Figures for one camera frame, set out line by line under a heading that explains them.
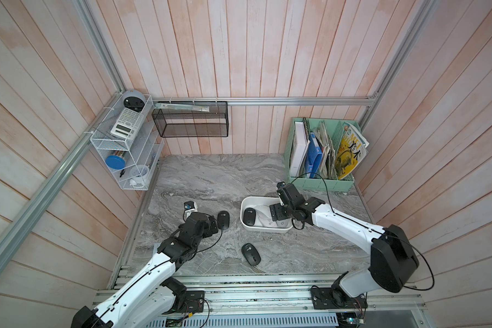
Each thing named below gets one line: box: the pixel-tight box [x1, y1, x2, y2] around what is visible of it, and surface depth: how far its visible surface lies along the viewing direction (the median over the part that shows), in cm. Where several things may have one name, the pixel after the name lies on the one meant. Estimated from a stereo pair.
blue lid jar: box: [105, 155, 127, 170], surface depth 78 cm
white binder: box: [290, 120, 311, 178], surface depth 97 cm
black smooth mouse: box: [217, 210, 230, 231], surface depth 95 cm
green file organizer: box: [284, 117, 362, 193], surface depth 102 cm
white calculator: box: [110, 107, 145, 141], surface depth 79 cm
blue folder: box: [305, 131, 323, 179], surface depth 99 cm
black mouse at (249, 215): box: [242, 207, 257, 227], surface depth 96 cm
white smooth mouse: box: [255, 204, 274, 228], surface depth 94 cm
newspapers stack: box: [312, 120, 338, 180], surface depth 98 cm
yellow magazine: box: [334, 122, 370, 180], surface depth 100 cm
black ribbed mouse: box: [241, 242, 262, 266], surface depth 85 cm
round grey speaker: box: [121, 89, 147, 113], surface depth 83 cm
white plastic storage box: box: [239, 196, 294, 234], surface depth 95 cm
